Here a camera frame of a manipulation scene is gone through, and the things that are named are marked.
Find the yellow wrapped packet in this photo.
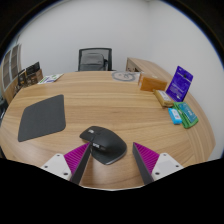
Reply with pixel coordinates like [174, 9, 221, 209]
[153, 89, 175, 108]

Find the green packet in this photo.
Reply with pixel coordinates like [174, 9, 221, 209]
[173, 101, 200, 130]

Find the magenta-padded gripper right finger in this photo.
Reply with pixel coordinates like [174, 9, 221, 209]
[132, 142, 184, 185]

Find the brown cardboard box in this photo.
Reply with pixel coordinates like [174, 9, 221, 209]
[17, 68, 28, 89]

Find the black printed cardboard box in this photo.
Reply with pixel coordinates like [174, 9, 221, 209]
[25, 61, 44, 86]

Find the white green printed leaflet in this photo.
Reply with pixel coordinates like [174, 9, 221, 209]
[37, 73, 64, 85]

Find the purple standing card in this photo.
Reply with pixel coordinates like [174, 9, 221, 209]
[165, 65, 194, 103]

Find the grey backpack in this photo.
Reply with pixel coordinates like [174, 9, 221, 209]
[80, 52, 107, 72]

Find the black mesh office chair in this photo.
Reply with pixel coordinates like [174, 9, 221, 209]
[77, 47, 114, 72]

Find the dark grey mouse pad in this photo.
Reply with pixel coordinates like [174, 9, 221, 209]
[17, 94, 67, 143]

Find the coiled cable in clear bag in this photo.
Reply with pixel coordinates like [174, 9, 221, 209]
[111, 70, 141, 84]

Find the wooden side cabinet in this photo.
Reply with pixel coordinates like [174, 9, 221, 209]
[125, 57, 178, 81]

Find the black computer mouse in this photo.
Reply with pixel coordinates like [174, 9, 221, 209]
[79, 125, 128, 166]

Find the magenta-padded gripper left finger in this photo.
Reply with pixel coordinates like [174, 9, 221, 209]
[40, 142, 92, 185]

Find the small blue packet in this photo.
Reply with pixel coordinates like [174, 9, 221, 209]
[167, 107, 184, 126]

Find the wooden shelf unit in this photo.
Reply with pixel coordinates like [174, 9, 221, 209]
[1, 43, 24, 104]

